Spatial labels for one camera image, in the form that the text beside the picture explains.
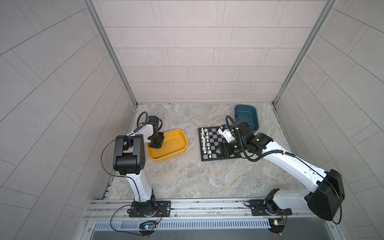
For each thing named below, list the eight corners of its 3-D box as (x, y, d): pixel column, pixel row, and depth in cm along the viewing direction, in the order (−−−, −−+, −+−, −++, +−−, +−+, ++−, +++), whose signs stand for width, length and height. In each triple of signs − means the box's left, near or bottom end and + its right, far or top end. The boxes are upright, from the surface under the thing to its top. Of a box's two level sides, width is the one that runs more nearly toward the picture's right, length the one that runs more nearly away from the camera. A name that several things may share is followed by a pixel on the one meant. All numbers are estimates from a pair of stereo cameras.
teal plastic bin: (236, 131, 102) (238, 127, 98) (232, 108, 116) (233, 104, 112) (259, 131, 102) (262, 127, 98) (252, 108, 116) (254, 104, 112)
